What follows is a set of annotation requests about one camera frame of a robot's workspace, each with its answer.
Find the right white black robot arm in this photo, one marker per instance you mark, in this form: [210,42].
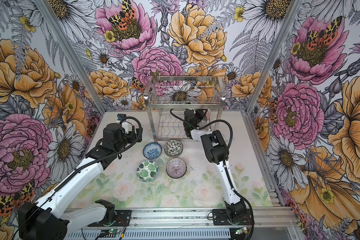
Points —
[217,152]

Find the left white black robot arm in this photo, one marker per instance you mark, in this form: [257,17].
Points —
[45,219]

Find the blue rose pattern bowl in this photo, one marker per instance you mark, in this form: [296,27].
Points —
[152,150]

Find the green leaf pattern bowl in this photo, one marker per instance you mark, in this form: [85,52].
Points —
[147,171]

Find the pink ribbed glass bowl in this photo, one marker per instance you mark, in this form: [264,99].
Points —
[176,168]

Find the white slotted cable duct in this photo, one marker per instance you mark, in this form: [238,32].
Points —
[164,234]

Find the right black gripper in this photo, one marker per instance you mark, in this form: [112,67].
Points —
[202,115]

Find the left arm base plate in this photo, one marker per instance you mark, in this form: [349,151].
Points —
[119,218]

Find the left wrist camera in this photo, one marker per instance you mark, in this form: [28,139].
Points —
[120,117]

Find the green circuit board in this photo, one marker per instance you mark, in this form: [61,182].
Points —
[110,231]

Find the two-tier steel dish rack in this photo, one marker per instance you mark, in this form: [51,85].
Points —
[166,98]

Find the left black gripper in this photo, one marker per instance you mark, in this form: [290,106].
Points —
[132,137]

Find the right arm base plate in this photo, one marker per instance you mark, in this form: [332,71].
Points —
[220,218]

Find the aluminium mounting rail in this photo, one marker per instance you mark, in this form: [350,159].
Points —
[276,216]

